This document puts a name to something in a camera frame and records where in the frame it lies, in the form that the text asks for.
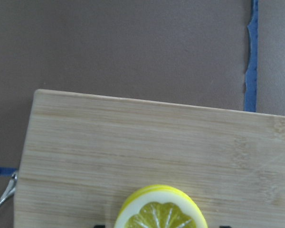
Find lemon slice round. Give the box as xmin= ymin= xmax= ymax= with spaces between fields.
xmin=114 ymin=185 xmax=208 ymax=228

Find wooden cutting board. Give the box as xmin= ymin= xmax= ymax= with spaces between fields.
xmin=14 ymin=89 xmax=285 ymax=228

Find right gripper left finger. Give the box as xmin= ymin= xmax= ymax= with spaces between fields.
xmin=93 ymin=224 xmax=105 ymax=228

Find cutting board metal handle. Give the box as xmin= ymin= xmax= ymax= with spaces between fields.
xmin=0 ymin=171 xmax=18 ymax=207

